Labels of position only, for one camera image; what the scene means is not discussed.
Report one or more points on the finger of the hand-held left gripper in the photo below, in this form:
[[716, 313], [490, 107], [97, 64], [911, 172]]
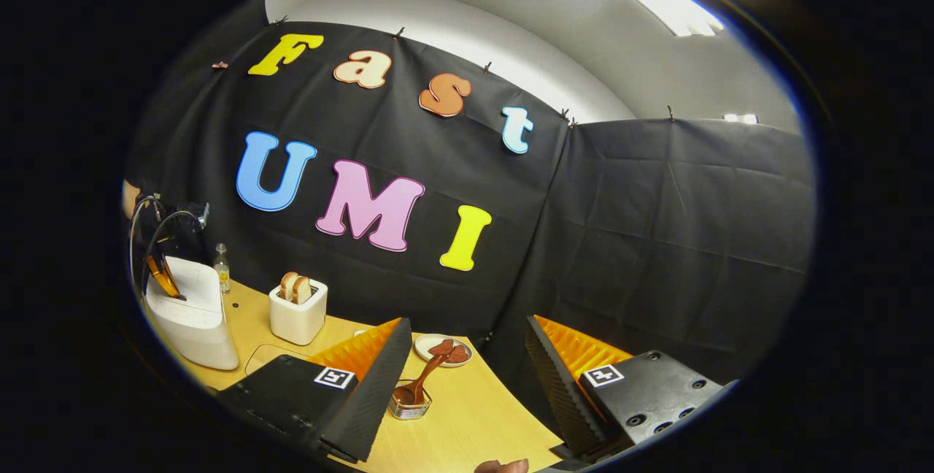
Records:
[[164, 277]]

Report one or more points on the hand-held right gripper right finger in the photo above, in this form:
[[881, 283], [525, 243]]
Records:
[[562, 393]]

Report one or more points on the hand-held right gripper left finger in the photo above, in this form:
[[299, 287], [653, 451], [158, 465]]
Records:
[[368, 393]]

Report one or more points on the white rice cooker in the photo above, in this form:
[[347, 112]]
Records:
[[193, 320]]

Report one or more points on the brown wooden spoon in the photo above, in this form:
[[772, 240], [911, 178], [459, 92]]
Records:
[[427, 374]]

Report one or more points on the clear rice container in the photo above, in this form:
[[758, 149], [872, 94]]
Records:
[[263, 356]]

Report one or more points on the small glass bottle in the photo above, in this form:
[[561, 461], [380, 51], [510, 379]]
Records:
[[222, 272]]

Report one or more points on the round white plate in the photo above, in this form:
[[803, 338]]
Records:
[[423, 349]]

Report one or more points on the red meat slice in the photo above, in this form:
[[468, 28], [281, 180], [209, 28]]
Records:
[[441, 347], [458, 355]]

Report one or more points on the white toaster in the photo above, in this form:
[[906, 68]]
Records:
[[298, 320]]

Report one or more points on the toasted bread slice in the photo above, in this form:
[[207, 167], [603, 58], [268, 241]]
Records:
[[303, 290], [287, 287]]

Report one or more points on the black backdrop cloth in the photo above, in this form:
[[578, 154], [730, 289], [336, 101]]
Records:
[[657, 239]]

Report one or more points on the small ceiling light panel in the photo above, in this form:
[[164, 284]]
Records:
[[740, 119]]

